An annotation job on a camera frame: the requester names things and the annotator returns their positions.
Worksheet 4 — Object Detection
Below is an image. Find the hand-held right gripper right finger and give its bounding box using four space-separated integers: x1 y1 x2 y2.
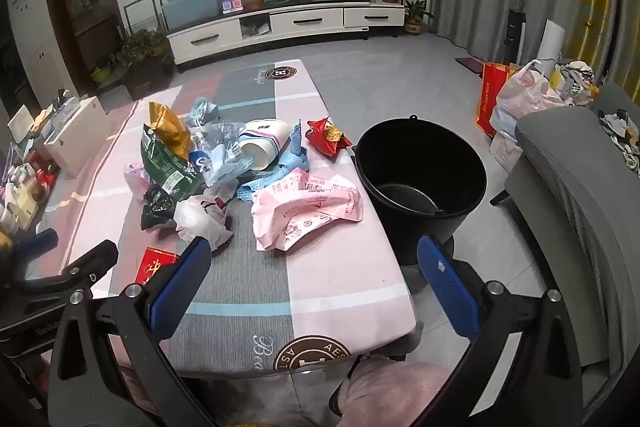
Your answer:
416 234 586 427

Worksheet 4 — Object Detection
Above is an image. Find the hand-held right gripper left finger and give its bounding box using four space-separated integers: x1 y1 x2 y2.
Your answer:
47 237 221 427

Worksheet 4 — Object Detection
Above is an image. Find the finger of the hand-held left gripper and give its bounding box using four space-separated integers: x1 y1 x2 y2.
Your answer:
0 228 59 280
15 239 119 297

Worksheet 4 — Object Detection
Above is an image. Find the dark green packet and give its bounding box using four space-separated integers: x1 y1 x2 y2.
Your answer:
140 184 178 230

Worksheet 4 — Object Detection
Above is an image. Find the small pink packet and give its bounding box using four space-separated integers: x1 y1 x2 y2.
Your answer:
124 159 151 198

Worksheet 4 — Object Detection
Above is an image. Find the green snack bag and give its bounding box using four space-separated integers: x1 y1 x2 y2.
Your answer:
140 123 206 198

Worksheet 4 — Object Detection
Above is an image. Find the black plastic bucket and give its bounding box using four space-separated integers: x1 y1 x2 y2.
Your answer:
352 116 488 265

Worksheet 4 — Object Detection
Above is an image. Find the pink printed wrapper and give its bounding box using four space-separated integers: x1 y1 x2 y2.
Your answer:
250 167 364 253

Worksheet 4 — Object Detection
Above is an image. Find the yellow snack bag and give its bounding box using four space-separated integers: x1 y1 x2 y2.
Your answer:
148 101 193 162

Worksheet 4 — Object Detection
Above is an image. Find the clear plastic bag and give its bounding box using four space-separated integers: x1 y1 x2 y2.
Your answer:
190 119 251 188

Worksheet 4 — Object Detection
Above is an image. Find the white striped paper cup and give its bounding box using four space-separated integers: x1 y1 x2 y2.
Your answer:
236 118 292 172

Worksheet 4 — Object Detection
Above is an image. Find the red snack bag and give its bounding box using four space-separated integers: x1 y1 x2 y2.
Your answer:
305 117 353 158

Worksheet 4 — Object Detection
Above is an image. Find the red flat box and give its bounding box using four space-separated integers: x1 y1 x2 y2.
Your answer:
135 247 180 288

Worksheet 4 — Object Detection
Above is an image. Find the pink grey tablecloth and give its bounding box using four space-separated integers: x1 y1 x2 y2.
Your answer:
60 59 418 380

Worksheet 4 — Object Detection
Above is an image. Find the person's pink trouser leg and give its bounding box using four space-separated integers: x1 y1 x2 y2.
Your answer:
327 354 481 427

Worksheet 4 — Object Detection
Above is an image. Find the white storage box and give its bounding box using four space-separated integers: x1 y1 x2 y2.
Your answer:
44 96 108 178

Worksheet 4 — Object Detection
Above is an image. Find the white carton box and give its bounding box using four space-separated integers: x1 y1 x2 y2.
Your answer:
490 132 521 172

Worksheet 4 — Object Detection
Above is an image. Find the grey sofa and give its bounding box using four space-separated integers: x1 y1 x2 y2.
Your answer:
490 82 640 408

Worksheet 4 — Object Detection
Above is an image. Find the red shopping bag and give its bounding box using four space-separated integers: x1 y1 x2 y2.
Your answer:
475 62 523 138

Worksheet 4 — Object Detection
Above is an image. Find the large white plastic bag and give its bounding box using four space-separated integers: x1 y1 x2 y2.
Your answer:
492 59 566 138

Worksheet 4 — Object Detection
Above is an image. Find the leafy potted plants group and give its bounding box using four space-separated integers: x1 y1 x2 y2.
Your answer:
117 27 176 100

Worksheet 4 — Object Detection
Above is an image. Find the black white cloth pile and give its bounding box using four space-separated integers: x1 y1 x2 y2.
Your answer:
597 109 640 178

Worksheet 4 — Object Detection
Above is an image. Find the dark wooden cabinet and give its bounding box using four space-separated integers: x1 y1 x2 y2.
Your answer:
42 0 126 98

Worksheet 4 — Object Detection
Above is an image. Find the patterned cloth bundle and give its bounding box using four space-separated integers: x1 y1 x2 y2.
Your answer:
550 59 601 105

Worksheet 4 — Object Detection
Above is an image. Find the black upright vacuum cleaner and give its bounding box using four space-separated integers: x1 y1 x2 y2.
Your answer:
502 0 526 60

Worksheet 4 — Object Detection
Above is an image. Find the white paper roll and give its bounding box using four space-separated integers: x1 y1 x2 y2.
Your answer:
540 19 566 62

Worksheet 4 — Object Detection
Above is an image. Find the small potted plant yellow pot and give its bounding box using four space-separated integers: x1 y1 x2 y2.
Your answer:
402 0 436 36

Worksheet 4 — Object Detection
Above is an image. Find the white television stand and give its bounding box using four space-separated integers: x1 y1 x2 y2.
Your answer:
161 0 406 58

